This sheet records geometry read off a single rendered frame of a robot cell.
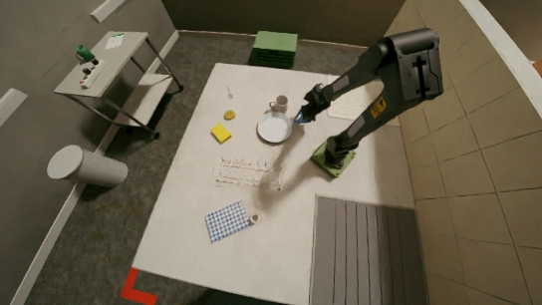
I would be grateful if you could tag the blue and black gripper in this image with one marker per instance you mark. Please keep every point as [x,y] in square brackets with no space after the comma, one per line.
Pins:
[307,115]

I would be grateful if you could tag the blue and white checkered cloth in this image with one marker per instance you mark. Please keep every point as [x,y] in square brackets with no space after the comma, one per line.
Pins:
[227,220]

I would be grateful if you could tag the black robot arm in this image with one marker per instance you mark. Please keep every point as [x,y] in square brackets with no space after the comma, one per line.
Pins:
[405,62]

